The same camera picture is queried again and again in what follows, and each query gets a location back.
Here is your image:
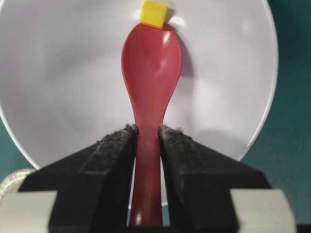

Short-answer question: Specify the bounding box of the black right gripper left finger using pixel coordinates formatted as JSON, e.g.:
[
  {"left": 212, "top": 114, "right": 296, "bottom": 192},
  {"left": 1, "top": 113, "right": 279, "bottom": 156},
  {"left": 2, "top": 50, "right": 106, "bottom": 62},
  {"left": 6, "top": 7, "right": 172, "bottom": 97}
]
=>
[{"left": 0, "top": 123, "right": 138, "bottom": 233}]

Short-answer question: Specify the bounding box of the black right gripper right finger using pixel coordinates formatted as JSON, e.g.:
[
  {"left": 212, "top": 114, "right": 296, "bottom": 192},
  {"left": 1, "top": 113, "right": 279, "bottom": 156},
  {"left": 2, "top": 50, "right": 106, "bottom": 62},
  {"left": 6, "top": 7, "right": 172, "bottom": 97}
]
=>
[{"left": 157, "top": 124, "right": 301, "bottom": 233}]

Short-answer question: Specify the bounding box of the red plastic spoon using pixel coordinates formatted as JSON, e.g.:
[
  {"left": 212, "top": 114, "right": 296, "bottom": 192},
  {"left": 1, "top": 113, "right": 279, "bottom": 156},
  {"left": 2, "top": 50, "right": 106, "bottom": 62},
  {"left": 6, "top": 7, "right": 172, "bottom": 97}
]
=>
[{"left": 121, "top": 24, "right": 182, "bottom": 227}]

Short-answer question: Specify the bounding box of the yellow hexagonal prism block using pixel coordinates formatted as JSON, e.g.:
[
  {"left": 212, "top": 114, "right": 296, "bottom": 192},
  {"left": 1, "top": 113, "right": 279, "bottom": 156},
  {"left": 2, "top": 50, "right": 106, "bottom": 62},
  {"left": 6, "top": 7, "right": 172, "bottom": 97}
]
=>
[{"left": 139, "top": 0, "right": 168, "bottom": 29}]

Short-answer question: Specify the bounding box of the white bowl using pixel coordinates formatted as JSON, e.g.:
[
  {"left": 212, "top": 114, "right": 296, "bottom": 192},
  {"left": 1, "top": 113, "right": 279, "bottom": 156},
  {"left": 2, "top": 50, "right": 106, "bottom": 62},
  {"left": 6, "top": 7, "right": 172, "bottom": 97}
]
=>
[{"left": 0, "top": 0, "right": 278, "bottom": 168}]

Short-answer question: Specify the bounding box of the small crackle ceramic dish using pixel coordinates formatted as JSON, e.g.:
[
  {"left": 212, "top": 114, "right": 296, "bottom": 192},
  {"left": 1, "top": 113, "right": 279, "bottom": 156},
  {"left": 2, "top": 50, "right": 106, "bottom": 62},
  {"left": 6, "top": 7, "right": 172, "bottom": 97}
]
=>
[{"left": 0, "top": 168, "right": 36, "bottom": 203}]

